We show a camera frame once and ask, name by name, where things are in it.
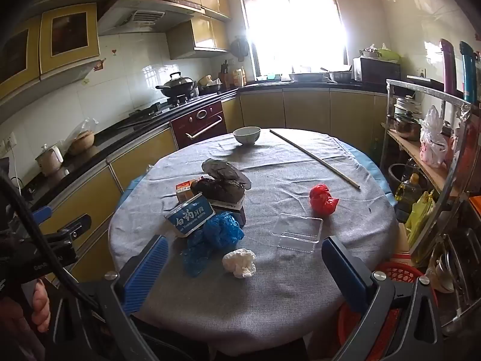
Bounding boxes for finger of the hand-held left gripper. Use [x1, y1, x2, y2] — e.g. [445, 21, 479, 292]
[15, 206, 52, 234]
[48, 214, 92, 246]

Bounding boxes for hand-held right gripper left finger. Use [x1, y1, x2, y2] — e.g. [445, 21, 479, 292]
[51, 234, 170, 361]

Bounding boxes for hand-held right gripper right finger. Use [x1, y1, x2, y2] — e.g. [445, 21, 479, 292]
[321, 235, 446, 361]

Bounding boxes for red plastic basket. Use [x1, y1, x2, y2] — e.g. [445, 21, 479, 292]
[336, 261, 439, 361]

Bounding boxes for clear plastic container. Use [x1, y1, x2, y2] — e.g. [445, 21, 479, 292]
[271, 213, 324, 254]

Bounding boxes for blue toothpaste box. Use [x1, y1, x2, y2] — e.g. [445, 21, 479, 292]
[164, 193, 216, 238]

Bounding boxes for red plastic bag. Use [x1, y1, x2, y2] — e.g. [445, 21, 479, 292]
[309, 184, 339, 217]

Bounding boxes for blue plastic bag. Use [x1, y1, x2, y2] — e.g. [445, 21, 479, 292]
[181, 211, 245, 278]

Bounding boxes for orange cardboard box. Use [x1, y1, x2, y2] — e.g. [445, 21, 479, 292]
[175, 178, 202, 204]

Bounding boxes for white tissue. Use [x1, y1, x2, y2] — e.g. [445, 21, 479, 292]
[222, 248, 258, 279]

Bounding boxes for white medicine box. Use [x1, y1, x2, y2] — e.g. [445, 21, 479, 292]
[208, 199, 247, 227]

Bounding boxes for black plastic bag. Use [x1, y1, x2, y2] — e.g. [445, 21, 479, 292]
[190, 158, 252, 204]

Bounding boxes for person's left hand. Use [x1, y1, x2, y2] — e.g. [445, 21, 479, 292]
[0, 277, 52, 347]

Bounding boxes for brown clay pot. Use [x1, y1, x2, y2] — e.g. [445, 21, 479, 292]
[67, 130, 96, 157]

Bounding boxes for yellow plastic bag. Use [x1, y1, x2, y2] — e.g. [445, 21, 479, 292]
[405, 192, 436, 249]

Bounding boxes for cooking oil bottle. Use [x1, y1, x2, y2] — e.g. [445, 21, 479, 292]
[394, 173, 421, 223]

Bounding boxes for grey tablecloth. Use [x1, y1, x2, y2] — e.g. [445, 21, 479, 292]
[108, 128, 400, 347]

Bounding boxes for long thin wooden stick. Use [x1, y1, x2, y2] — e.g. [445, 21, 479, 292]
[269, 129, 361, 190]

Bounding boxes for metal storage rack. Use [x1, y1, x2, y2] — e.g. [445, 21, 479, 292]
[380, 78, 481, 341]

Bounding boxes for gas stove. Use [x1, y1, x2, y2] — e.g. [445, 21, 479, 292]
[129, 95, 207, 120]

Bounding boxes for maroon built-in oven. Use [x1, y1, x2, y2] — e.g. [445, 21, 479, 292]
[170, 101, 227, 150]

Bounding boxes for white and pink plastic bag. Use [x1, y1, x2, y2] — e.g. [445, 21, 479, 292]
[418, 106, 450, 168]

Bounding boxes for steel cooking pot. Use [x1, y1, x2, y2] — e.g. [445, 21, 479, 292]
[393, 114, 422, 140]

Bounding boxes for white ceramic bowl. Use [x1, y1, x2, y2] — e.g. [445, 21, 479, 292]
[233, 127, 261, 146]

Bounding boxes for yellow lower kitchen cabinets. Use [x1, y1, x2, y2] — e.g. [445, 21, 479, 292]
[35, 87, 389, 284]

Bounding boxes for black wok with lid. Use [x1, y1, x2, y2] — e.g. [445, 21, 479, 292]
[155, 71, 197, 99]

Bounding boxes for steel basin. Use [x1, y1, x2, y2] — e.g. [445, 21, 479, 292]
[288, 69, 354, 83]

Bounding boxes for black microwave oven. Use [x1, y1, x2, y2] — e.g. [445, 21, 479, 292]
[352, 57, 401, 84]

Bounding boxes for range hood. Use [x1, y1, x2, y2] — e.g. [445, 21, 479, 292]
[97, 0, 232, 37]

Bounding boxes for purple thermos bottle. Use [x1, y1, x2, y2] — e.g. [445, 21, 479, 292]
[439, 38, 458, 97]

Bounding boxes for kitchen window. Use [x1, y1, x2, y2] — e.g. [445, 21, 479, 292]
[234, 0, 348, 80]

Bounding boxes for white wall socket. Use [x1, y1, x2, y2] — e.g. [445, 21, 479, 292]
[0, 132, 18, 152]

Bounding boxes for yellow glass-door wall cabinets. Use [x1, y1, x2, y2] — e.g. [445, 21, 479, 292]
[0, 2, 100, 100]

